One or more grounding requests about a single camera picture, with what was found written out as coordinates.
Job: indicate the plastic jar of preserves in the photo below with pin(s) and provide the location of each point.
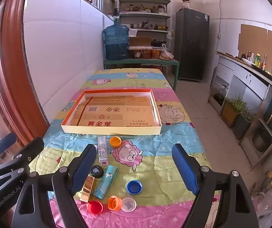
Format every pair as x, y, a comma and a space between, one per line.
147, 53
136, 52
156, 53

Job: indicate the orange rimmed cardboard tray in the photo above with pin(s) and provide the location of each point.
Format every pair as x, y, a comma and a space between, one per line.
112, 131

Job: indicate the grey kitchen counter cabinet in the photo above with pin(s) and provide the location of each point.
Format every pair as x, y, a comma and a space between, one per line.
245, 78

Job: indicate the black round cap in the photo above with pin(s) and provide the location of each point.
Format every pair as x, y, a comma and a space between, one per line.
96, 171

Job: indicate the dark sauce bottle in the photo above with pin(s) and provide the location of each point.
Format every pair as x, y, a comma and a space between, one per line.
248, 55

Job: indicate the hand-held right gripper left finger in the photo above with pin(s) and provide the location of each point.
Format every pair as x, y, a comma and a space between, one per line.
83, 171

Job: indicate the clear plastic box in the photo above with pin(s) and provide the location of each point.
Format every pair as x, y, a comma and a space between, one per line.
102, 150

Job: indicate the pile of plastic bags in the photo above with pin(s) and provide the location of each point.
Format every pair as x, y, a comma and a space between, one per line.
268, 190

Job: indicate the shiny gold box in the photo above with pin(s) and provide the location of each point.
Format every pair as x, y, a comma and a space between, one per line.
87, 190

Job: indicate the green yellow bottle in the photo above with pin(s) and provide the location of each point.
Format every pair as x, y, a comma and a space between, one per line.
257, 61

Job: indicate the glass jar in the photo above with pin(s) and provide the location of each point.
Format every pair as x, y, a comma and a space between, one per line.
186, 4

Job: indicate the green table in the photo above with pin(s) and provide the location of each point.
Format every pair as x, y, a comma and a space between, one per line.
140, 62

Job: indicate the plastic bag of food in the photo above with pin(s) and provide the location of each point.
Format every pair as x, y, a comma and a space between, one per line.
166, 55

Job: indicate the metal shelf unit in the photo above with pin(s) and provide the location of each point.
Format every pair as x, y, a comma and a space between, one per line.
145, 15

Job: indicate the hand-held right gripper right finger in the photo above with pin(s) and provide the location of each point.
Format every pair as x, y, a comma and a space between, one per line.
185, 171

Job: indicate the black cooking pot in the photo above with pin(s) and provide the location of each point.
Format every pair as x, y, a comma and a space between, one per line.
158, 43

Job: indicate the blue bottle cap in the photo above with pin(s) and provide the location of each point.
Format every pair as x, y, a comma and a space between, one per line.
134, 187

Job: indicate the dark refrigerator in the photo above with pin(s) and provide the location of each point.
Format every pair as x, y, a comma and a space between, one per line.
191, 45

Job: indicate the red bottle cap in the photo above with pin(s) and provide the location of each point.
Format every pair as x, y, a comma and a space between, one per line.
95, 207

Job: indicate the metal pot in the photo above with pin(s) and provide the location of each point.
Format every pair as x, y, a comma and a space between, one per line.
260, 141

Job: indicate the potted plant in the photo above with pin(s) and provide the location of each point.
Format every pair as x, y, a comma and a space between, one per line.
232, 111
243, 124

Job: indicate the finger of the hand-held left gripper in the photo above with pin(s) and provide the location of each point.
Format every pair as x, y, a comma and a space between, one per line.
5, 142
32, 147

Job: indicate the orange bottle cap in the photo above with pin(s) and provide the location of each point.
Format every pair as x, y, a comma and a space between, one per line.
114, 203
115, 142

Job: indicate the brown cardboard box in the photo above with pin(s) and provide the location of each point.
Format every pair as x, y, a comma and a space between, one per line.
139, 40

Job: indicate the white bottle cap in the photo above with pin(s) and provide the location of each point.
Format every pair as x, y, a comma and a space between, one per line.
128, 204

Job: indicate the cartoon printed striped blanket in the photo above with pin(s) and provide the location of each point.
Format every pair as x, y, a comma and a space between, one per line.
164, 152

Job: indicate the red wooden door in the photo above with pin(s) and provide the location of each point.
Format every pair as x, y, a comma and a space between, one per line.
17, 64

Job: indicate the blue water jug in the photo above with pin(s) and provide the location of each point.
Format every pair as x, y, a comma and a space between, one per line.
115, 40

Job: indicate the glass jug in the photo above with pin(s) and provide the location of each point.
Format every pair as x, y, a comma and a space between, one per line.
219, 93

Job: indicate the teal patterned box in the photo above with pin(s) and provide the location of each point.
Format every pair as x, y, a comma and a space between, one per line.
106, 182

